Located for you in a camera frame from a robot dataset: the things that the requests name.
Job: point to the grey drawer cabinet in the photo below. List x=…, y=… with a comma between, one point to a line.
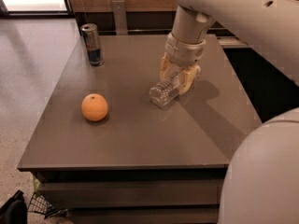
x=140, y=164

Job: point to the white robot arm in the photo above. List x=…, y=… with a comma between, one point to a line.
x=261, y=185

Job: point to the clear plastic water bottle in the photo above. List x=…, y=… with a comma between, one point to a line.
x=164, y=91

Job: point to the black bag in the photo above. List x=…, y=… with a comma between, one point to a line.
x=14, y=210

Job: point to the metal rail shelf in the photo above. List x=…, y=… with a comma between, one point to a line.
x=227, y=39

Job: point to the orange fruit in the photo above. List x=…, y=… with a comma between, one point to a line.
x=94, y=107

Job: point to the left metal wall bracket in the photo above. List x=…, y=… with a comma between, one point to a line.
x=120, y=20

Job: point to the black wire basket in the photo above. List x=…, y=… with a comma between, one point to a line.
x=39, y=205

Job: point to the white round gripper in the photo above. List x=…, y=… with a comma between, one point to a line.
x=184, y=52

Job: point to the silver blue energy drink can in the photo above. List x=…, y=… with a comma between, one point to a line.
x=92, y=43

